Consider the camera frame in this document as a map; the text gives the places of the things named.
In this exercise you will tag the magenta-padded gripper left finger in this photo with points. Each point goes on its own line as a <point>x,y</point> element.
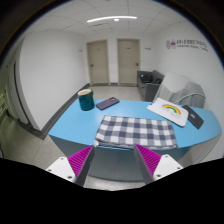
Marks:
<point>80,161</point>

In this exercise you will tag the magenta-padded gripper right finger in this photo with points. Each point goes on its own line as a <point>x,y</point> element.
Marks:
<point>150,160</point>

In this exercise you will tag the purple smartphone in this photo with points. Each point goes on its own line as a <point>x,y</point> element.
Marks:
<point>107,103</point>

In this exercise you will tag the black bag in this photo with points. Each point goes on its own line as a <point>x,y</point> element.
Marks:
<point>146,78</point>

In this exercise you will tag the wall sign lettering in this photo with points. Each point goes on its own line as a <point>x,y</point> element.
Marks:
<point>186,44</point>

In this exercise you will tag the grey sofa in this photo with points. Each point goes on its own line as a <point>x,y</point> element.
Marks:
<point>150,89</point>

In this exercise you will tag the blue white checked towel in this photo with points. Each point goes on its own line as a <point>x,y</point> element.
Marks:
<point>136,131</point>

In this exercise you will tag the white rainbow-print mouse pad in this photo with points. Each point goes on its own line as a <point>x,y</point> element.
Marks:
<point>168,111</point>

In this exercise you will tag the beige door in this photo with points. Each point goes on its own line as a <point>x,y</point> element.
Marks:
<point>128,62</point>
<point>98,63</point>

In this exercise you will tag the black notebook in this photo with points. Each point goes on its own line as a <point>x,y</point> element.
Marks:
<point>194,117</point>

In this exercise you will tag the dark green mug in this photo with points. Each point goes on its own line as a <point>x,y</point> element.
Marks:
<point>86,100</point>

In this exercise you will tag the long ceiling light strip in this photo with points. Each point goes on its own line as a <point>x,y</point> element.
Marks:
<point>110,18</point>

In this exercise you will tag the small round ceiling light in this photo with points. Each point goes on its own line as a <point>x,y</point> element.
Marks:
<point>116,20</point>

